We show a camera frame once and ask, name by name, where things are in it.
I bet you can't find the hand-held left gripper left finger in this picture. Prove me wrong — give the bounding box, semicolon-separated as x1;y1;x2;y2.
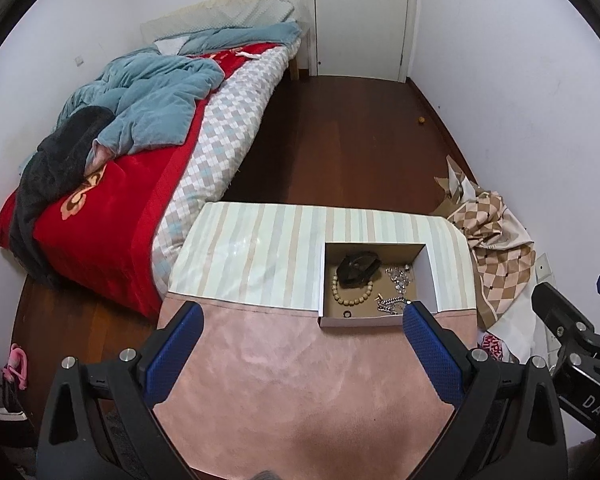
37;301;205;480

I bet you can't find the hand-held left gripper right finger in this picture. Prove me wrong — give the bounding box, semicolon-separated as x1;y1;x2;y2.
402;301;569;480

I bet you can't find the thick silver chain bracelet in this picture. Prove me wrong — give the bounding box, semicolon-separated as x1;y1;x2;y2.
376;296;412;315

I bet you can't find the thin silver charm bracelet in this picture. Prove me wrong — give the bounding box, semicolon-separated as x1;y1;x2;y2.
392;265;414;295

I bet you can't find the cardboard box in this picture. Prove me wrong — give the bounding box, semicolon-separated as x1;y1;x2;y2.
318;241;440;329

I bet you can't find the wooden bead bracelet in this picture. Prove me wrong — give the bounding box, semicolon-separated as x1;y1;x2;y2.
331;272;376;307

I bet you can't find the black smart band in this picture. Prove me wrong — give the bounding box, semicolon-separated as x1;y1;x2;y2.
337;251;381;288

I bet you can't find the white cloth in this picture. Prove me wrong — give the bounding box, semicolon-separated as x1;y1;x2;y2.
480;280;551;366

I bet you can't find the red and white bag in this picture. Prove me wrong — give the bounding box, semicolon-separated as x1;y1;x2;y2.
480;332;516;361

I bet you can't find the beige checkered cloth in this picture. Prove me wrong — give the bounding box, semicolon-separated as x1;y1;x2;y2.
447;190;537;328

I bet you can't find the red blanket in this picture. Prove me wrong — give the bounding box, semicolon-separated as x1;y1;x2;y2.
0;45;281;318

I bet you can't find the pink plastic object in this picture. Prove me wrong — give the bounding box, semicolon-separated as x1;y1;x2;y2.
1;344;29;390

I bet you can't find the black white-soled shoe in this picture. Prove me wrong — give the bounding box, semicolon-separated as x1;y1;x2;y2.
0;390;36;448

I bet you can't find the checkered bed quilt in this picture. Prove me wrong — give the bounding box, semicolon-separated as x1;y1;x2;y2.
151;45;293;296

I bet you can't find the dark grey blanket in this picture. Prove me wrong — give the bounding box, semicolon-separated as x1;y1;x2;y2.
9;106;116;288

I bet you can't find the blue quilt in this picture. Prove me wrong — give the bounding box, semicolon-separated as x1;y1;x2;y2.
55;21;302;156

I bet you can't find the white door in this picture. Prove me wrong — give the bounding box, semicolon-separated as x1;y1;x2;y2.
305;0;420;82

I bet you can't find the grey dotted pillow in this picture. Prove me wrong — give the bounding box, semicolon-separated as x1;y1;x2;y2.
250;0;299;28

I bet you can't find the white bed frame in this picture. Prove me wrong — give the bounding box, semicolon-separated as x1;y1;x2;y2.
289;27;311;81

